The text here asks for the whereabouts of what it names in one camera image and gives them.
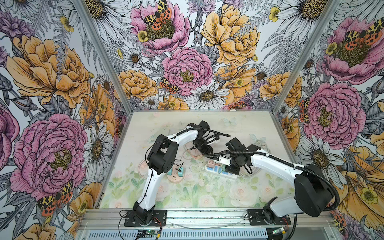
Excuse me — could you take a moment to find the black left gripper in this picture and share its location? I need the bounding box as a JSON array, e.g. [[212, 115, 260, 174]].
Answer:
[[192, 136, 214, 159]]

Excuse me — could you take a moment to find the pink brown charger plug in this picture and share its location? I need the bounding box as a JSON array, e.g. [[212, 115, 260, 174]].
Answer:
[[207, 160, 216, 169]]

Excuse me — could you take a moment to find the white blue power strip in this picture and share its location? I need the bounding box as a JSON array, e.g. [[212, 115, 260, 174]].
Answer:
[[205, 166, 237, 180]]

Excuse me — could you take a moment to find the teal charger plug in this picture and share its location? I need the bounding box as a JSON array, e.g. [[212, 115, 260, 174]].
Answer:
[[167, 168, 173, 176], [178, 167, 184, 178]]

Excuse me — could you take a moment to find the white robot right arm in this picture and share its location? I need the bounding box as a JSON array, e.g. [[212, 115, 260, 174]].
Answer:
[[220, 138, 340, 218]]

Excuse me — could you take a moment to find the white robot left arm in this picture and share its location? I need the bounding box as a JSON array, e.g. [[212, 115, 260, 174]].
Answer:
[[131, 121, 230, 225]]

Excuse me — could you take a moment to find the round pink power socket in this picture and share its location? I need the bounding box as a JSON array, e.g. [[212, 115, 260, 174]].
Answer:
[[167, 165, 185, 184]]

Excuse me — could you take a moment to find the pink multi-head charging cable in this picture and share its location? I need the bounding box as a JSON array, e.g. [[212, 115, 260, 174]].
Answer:
[[182, 140, 205, 160]]

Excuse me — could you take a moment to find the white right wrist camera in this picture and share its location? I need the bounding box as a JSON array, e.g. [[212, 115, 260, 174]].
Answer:
[[213, 156, 231, 166]]

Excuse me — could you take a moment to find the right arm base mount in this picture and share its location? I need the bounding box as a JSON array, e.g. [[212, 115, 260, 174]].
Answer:
[[245, 209, 291, 226]]

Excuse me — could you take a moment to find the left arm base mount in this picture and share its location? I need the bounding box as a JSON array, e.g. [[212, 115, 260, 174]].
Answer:
[[124, 210, 168, 227]]

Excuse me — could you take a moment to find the aluminium front rail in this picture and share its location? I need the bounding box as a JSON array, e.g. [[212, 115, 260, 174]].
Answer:
[[75, 208, 342, 240]]

